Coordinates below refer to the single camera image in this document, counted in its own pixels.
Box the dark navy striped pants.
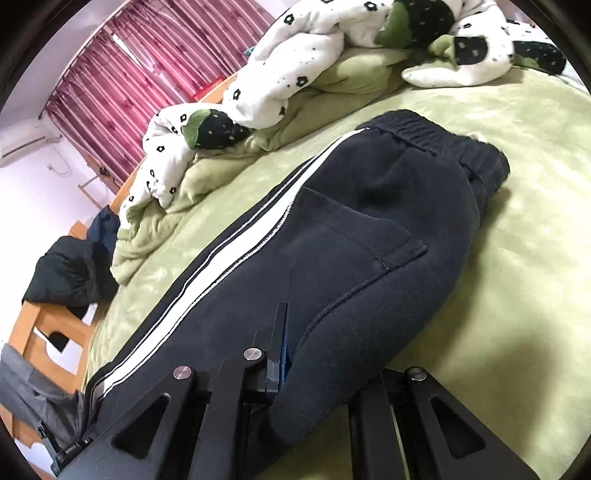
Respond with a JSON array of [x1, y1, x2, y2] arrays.
[[86, 110, 510, 445]]

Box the green bed sheet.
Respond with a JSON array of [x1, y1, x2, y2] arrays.
[[86, 68, 590, 479]]

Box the grey garment on footboard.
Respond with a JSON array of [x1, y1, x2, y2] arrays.
[[1, 344, 84, 449]]

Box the black jacket on footboard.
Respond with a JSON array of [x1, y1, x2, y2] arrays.
[[22, 236, 118, 307]]

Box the navy garment on footboard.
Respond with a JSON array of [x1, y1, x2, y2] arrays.
[[86, 206, 120, 257]]

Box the white air conditioner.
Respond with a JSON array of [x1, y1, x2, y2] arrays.
[[1, 120, 62, 167]]

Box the green fleece blanket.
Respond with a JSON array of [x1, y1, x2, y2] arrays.
[[111, 48, 409, 285]]

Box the pink red curtain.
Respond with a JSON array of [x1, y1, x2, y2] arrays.
[[44, 1, 273, 186]]

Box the white floral comforter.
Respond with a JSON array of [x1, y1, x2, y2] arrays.
[[121, 0, 574, 211]]

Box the wooden bed frame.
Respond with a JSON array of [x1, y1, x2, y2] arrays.
[[0, 73, 242, 480]]

